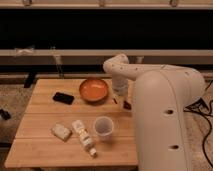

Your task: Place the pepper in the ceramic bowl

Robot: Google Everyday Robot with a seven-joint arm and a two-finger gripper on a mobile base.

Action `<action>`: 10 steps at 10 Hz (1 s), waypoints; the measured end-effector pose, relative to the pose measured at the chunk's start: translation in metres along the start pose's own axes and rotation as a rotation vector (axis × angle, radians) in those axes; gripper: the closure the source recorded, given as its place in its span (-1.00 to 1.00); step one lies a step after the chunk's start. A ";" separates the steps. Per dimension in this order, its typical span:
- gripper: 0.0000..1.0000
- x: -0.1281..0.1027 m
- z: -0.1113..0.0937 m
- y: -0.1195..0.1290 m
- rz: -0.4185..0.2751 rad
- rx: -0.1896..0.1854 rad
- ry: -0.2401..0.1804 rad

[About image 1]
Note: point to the dark red pepper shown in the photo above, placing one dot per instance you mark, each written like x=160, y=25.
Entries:
x=127, y=105

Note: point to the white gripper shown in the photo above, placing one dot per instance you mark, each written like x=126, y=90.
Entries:
x=120, y=87

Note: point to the clear plastic cup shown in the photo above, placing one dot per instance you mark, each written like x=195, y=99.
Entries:
x=103, y=127

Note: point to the wooden folding table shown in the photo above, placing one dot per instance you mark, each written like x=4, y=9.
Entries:
x=35, y=146

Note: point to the orange ceramic bowl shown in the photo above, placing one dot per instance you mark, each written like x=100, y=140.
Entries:
x=93, y=90

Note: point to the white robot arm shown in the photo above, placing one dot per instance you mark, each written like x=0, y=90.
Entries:
x=160, y=94

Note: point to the white plastic bottle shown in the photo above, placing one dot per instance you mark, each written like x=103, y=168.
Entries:
x=84, y=137

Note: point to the grey metal rail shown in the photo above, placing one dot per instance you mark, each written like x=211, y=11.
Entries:
x=47, y=57

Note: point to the pale rectangular sponge block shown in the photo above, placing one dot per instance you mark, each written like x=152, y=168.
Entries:
x=61, y=132

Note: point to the black smartphone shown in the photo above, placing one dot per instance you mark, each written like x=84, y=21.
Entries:
x=63, y=98

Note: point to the black object on floor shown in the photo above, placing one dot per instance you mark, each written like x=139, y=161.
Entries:
x=4, y=114

